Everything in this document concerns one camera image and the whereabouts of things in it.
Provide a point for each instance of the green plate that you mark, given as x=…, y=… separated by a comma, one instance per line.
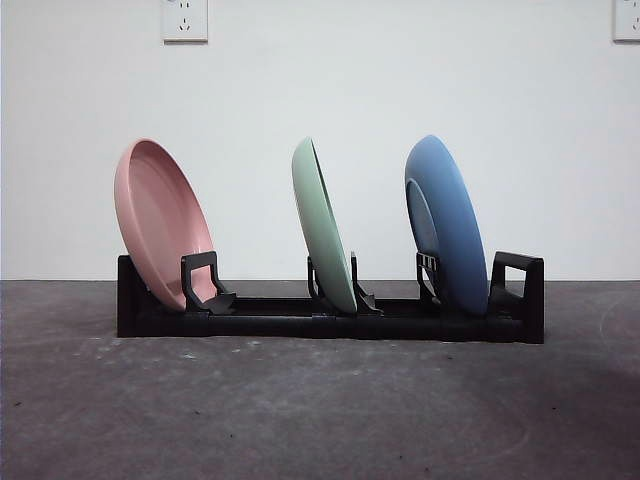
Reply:
x=320, y=235

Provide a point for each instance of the blue plate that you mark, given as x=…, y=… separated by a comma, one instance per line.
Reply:
x=460, y=225

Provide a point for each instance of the pink plate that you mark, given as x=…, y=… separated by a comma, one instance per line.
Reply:
x=160, y=220

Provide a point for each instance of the black plate rack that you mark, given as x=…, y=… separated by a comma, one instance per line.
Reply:
x=280, y=327

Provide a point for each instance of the white wall socket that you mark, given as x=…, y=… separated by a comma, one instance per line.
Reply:
x=627, y=20
x=185, y=22

